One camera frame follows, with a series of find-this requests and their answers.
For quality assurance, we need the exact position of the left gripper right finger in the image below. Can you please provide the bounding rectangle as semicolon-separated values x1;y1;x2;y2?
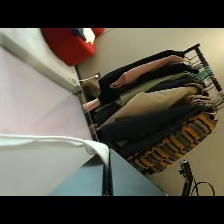
107;148;167;196

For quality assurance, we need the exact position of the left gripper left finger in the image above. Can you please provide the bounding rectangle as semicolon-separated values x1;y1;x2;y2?
49;155;108;196

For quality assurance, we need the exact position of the white T-shirt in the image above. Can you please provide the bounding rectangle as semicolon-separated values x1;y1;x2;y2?
0;133;111;196

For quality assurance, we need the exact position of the dark navy garment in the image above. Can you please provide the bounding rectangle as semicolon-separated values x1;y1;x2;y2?
97;104;215;145

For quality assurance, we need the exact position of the tan garment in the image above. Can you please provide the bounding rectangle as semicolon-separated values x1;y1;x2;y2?
102;86;200;127

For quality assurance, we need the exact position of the grey-green garment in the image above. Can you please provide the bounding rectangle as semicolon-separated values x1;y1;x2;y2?
116;71;198;107

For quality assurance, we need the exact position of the black garment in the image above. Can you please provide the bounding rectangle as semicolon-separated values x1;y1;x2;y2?
97;49;186;105

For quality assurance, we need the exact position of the salmon pink garment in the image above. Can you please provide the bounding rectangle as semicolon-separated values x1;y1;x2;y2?
109;54;185;90

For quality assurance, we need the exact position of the red bin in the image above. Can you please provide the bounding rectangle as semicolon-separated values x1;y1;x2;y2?
41;28;105;67

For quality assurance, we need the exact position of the black clothes rack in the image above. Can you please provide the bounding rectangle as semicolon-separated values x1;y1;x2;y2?
181;43;224;112

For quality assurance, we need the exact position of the black cable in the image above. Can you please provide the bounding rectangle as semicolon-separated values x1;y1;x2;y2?
191;180;216;196

